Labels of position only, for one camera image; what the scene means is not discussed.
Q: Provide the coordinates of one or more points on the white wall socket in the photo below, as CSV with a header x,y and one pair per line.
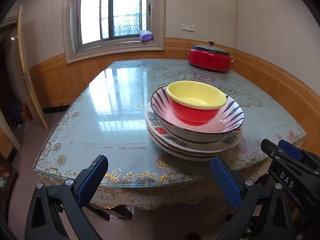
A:
x,y
188,27

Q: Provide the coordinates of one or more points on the wooden door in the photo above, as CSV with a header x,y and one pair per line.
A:
x,y
25,70

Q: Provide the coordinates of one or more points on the purple tissue pack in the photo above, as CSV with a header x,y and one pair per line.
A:
x,y
145,36

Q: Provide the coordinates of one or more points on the window with stone frame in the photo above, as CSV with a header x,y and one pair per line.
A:
x,y
95,28

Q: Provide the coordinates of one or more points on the striped large bowl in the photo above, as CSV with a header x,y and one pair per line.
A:
x,y
229,119

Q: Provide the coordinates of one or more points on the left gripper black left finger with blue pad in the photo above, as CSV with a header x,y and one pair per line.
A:
x,y
43,219

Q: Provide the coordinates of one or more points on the white floral plate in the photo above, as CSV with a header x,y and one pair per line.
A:
x,y
200,149

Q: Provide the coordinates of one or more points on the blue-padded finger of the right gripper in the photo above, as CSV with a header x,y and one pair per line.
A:
x,y
290,149

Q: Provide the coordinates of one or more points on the yellow bowl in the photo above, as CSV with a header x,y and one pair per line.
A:
x,y
196,94

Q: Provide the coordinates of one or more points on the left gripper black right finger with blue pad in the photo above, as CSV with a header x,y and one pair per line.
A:
x,y
262,212

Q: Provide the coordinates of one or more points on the red bowl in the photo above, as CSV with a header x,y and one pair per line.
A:
x,y
193,116

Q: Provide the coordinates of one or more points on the red electric pot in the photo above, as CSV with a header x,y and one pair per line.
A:
x,y
209,57

